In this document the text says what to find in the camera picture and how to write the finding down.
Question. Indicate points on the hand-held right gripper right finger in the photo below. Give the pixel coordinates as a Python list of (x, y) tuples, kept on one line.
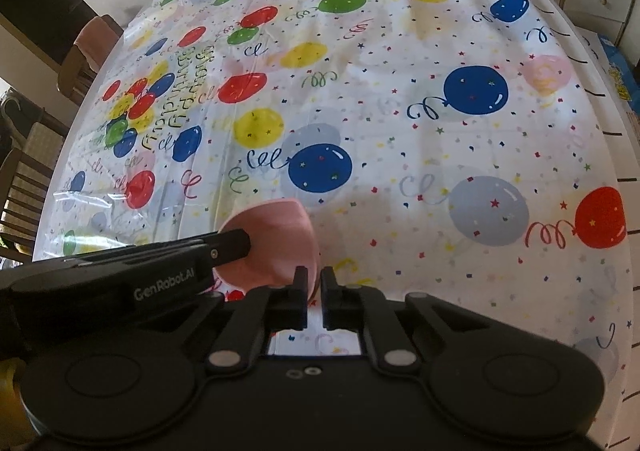
[(327, 301)]

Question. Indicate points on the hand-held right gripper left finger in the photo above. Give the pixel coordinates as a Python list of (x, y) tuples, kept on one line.
[(300, 301)]

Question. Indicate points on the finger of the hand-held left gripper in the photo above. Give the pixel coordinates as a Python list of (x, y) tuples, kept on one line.
[(231, 245)]

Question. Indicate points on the small pink bowl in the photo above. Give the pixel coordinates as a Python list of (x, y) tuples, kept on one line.
[(275, 241)]

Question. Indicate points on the wooden chair with checked cushion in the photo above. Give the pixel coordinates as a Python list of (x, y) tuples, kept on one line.
[(30, 181)]

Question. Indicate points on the balloon print tablecloth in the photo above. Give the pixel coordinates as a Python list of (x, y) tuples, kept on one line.
[(400, 156)]

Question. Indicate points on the wooden chair with pink cloth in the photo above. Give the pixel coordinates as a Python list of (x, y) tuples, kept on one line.
[(80, 66)]

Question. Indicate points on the pink cloth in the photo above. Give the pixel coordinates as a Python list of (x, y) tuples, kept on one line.
[(95, 41)]

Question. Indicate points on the blue cardboard box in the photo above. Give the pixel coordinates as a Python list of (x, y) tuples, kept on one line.
[(622, 73)]

